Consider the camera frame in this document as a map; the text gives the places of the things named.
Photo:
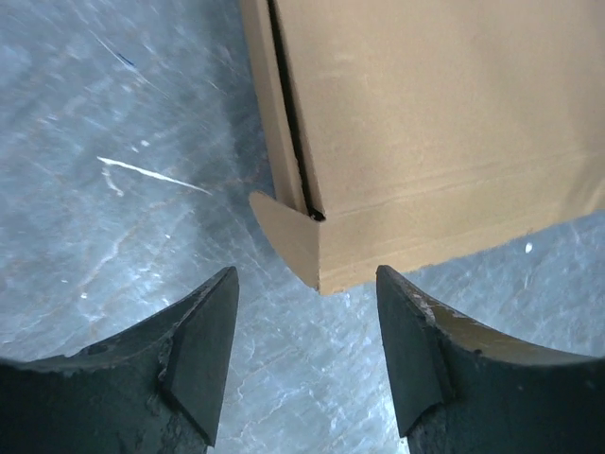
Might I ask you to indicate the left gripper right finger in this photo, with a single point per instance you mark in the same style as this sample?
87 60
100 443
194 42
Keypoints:
453 377

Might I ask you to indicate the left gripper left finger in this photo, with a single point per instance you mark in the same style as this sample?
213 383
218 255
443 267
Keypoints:
159 383

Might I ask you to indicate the cardboard box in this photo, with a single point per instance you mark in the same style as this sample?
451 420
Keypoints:
408 133

